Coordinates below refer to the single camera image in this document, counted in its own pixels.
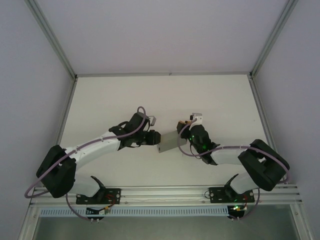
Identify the grey metal panel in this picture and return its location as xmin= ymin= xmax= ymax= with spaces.
xmin=32 ymin=215 xmax=301 ymax=240

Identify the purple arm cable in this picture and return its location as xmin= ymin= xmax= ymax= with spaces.
xmin=24 ymin=106 xmax=151 ymax=222
xmin=177 ymin=119 xmax=292 ymax=222

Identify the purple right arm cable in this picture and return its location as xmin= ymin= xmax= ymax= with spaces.
xmin=177 ymin=119 xmax=292 ymax=222

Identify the white slotted cable duct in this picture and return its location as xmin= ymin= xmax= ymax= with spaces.
xmin=39 ymin=206 xmax=230 ymax=217

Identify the aluminium frame side bar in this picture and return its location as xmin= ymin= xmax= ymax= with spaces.
xmin=17 ymin=76 xmax=79 ymax=240
xmin=249 ymin=74 xmax=289 ymax=185

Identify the aluminium mounting rail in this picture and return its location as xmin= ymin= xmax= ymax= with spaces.
xmin=29 ymin=183 xmax=305 ymax=208

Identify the small wired connector board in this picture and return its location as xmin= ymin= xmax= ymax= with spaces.
xmin=228 ymin=203 xmax=249 ymax=216
xmin=86 ymin=204 xmax=112 ymax=217

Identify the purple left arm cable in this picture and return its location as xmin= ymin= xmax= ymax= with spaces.
xmin=24 ymin=106 xmax=151 ymax=222

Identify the aluminium frame bar long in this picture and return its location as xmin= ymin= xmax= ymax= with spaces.
xmin=74 ymin=71 xmax=253 ymax=78

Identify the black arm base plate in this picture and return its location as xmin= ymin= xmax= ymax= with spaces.
xmin=208 ymin=186 xmax=256 ymax=204
xmin=75 ymin=187 xmax=122 ymax=205

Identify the aluminium frame post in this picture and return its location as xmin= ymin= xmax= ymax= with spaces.
xmin=249 ymin=0 xmax=300 ymax=80
xmin=24 ymin=0 xmax=78 ymax=80

